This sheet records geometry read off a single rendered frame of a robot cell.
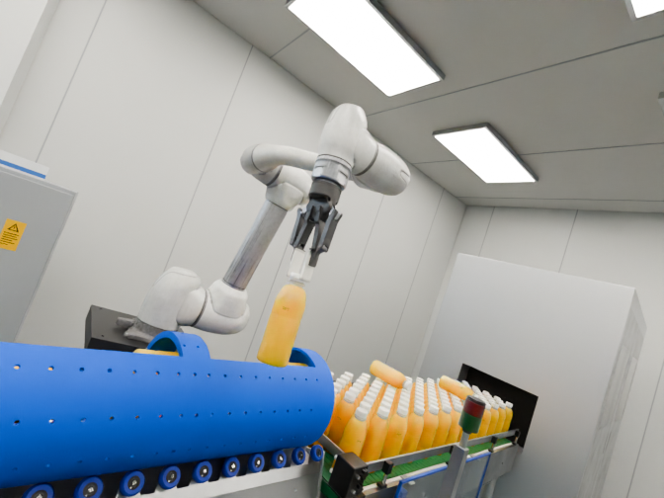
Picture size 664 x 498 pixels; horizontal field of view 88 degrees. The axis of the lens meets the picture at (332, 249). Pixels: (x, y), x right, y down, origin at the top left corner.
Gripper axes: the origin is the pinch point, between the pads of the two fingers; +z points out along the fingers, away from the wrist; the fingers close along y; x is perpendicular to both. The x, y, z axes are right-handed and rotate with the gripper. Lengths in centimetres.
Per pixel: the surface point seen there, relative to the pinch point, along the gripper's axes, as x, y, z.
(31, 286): -18, -169, 40
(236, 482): 10, -10, 54
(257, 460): 15, -10, 50
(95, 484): -22, -12, 51
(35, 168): -35, -183, -18
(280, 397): 11.6, -5.6, 32.3
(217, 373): -6.1, -9.1, 28.3
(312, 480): 37, -7, 57
